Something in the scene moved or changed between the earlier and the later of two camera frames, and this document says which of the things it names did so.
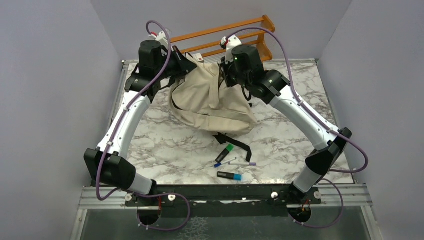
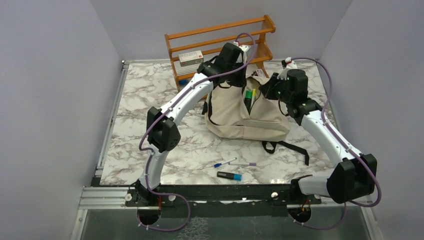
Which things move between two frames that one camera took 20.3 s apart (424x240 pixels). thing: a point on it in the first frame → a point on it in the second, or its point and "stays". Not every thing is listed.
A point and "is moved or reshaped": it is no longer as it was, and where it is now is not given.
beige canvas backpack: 199,97 is moved or reshaped
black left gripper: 185,64 → 239,81
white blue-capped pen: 218,164 stays
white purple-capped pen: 242,163 stays
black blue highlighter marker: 229,175 stays
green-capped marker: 223,154 → 248,99
